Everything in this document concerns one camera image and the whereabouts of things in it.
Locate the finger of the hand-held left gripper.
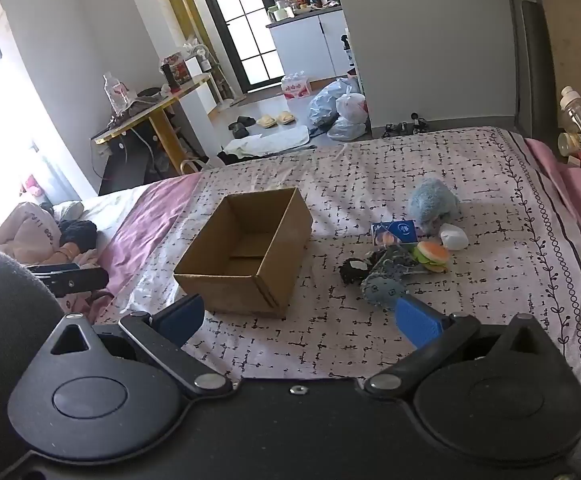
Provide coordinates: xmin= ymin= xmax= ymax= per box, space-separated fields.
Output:
xmin=29 ymin=262 xmax=110 ymax=297

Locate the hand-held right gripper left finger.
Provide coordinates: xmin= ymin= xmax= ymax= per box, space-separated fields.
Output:
xmin=45 ymin=295 xmax=234 ymax=398

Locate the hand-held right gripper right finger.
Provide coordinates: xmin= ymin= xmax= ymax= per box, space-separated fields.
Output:
xmin=363 ymin=292 xmax=571 ymax=396

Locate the blue-grey round plush toy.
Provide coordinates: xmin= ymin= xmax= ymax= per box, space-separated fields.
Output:
xmin=360 ymin=272 xmax=407 ymax=309

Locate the grey patterned soft toy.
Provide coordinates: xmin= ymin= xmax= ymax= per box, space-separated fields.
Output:
xmin=369 ymin=247 xmax=422 ymax=281

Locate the hamburger plush toy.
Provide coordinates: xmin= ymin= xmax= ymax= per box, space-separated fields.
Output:
xmin=413 ymin=241 xmax=452 ymax=274

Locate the black and white plush toy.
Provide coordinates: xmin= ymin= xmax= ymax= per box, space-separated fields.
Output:
xmin=339 ymin=258 xmax=372 ymax=286

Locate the small blue printed carton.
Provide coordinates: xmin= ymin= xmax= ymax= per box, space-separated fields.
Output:
xmin=371 ymin=220 xmax=419 ymax=249

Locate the white soft pouch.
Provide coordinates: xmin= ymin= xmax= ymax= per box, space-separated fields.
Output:
xmin=439 ymin=223 xmax=469 ymax=251

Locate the brown cardboard box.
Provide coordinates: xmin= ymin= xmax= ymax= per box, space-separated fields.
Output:
xmin=173 ymin=187 xmax=314 ymax=319

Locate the fluffy light blue sock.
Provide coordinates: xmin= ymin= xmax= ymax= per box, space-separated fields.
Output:
xmin=408 ymin=177 xmax=462 ymax=236

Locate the dark cloth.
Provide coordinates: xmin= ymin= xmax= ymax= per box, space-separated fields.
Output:
xmin=58 ymin=220 xmax=98 ymax=252

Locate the pink clothing pile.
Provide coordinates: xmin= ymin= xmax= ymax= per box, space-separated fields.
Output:
xmin=0 ymin=201 xmax=102 ymax=270

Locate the white pillow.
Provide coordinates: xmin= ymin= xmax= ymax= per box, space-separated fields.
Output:
xmin=53 ymin=191 xmax=144 ymax=251

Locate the white patterned bed sheet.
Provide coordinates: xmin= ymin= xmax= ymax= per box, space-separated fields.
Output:
xmin=90 ymin=126 xmax=581 ymax=397

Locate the clear water bottle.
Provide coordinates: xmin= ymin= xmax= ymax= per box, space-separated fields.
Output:
xmin=102 ymin=73 xmax=127 ymax=114

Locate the yellow wooden desk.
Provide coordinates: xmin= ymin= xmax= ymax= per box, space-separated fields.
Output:
xmin=89 ymin=72 xmax=212 ymax=196

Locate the white floor towel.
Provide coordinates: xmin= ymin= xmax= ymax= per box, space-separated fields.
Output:
xmin=219 ymin=125 xmax=317 ymax=162

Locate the black slipper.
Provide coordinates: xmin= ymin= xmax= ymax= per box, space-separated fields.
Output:
xmin=228 ymin=116 xmax=256 ymax=138

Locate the pale plastic bag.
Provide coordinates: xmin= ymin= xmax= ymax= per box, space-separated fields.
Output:
xmin=327 ymin=116 xmax=369 ymax=142

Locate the pink blanket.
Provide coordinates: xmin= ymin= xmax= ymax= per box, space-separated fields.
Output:
xmin=523 ymin=137 xmax=581 ymax=283

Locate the white plastic bag red print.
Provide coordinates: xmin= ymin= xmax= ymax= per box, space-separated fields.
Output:
xmin=335 ymin=92 xmax=370 ymax=122

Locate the red printed box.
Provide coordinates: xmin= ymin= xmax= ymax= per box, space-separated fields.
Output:
xmin=162 ymin=53 xmax=192 ymax=86

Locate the small yellow label jar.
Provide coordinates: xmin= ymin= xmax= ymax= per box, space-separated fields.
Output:
xmin=557 ymin=132 xmax=581 ymax=159

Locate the grey-blue plastic bag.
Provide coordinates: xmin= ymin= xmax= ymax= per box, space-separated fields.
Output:
xmin=307 ymin=78 xmax=361 ymax=127

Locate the pink pack of bottles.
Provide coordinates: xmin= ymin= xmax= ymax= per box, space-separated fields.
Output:
xmin=280 ymin=72 xmax=314 ymax=99

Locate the white kitchen cabinet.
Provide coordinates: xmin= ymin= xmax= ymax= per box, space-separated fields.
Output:
xmin=266 ymin=8 xmax=350 ymax=81

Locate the black framed glass door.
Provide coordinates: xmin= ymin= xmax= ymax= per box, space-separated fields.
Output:
xmin=189 ymin=0 xmax=287 ymax=92

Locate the brown headboard panel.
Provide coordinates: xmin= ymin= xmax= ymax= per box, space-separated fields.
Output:
xmin=515 ymin=0 xmax=581 ymax=136

